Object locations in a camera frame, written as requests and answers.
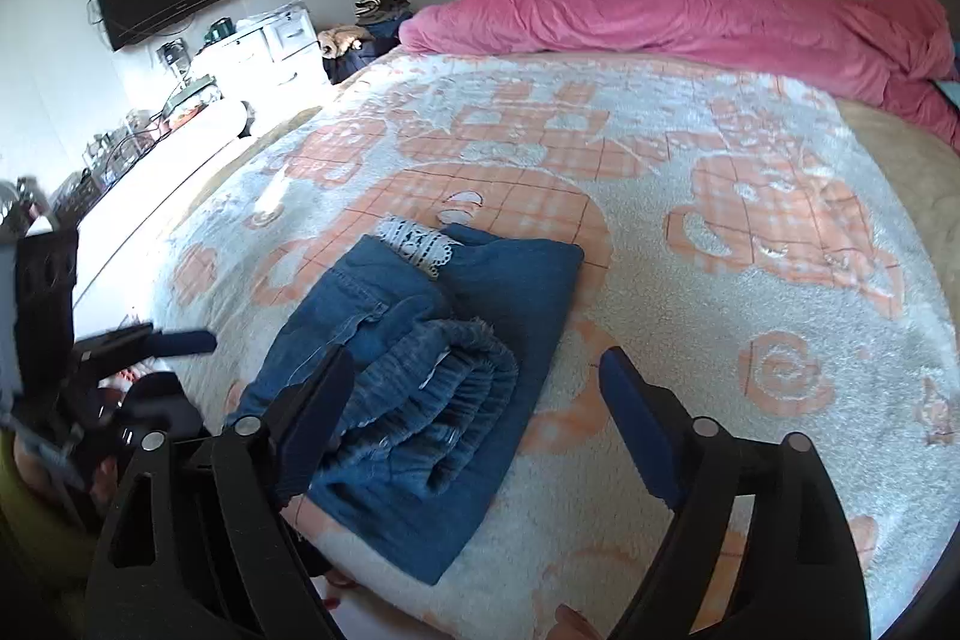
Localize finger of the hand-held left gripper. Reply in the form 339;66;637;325
71;323;219;372

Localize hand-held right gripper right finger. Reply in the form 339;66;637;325
598;346;872;640

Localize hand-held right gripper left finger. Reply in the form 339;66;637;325
85;346;356;640

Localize blue denim jeans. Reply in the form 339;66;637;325
223;217;587;587

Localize person's left forearm green sleeve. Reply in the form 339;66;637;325
0;437;95;618

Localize person's left hand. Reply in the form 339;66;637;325
11;439;115;525

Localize person's black-trousered leg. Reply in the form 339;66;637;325
112;372;217;444

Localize white low sideboard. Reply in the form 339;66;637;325
69;98;254;315

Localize person's bare foot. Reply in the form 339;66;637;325
553;605;605;640

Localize white orange printed blanket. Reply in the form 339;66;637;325
141;49;960;640

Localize white drawer cabinet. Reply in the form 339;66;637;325
193;5;332;103

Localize beige crumpled cloth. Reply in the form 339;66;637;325
318;26;374;59

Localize beige bed sheet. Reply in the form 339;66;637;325
831;95;960;215

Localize pile of dark clothes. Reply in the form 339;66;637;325
352;0;415;28

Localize pink duvet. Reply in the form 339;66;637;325
397;0;960;152

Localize black wire basket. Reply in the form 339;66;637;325
51;166;107;218

